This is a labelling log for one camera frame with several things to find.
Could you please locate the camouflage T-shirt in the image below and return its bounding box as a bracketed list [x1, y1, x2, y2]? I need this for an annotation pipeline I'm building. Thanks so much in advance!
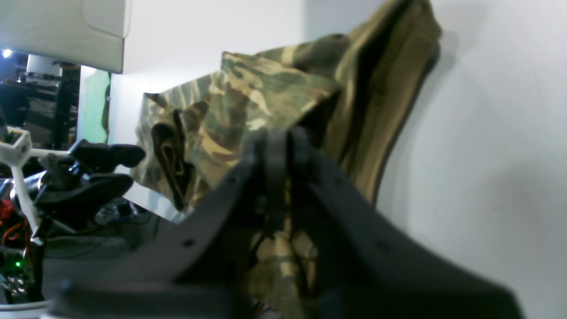
[131, 0, 443, 319]

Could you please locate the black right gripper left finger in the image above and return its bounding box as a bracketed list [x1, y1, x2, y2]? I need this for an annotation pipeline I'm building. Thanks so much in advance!
[43, 131, 277, 319]

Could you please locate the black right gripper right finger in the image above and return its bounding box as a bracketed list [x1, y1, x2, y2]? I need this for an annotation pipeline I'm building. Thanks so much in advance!
[289, 128, 523, 319]

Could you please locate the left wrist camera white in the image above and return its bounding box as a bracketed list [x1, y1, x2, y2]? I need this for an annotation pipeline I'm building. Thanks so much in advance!
[0, 126, 33, 168]

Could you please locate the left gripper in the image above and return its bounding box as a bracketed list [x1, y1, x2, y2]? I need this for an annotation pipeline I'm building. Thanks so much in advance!
[1, 140, 146, 266]

